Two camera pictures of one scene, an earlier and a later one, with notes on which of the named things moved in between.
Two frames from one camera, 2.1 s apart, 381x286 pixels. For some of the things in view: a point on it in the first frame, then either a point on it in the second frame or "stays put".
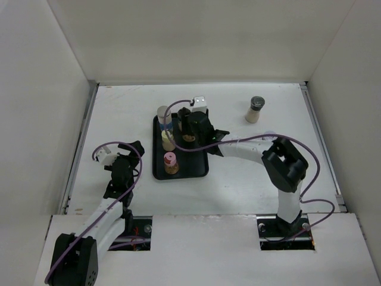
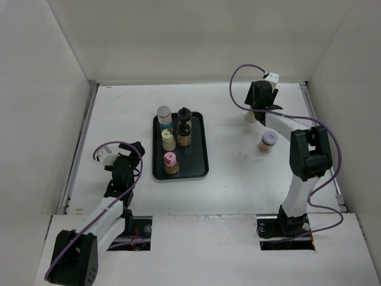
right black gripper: x=189 y=132 to x=249 y=100
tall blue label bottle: x=161 y=111 stays put
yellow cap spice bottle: x=168 y=145 stays put
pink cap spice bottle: x=171 y=165 stays put
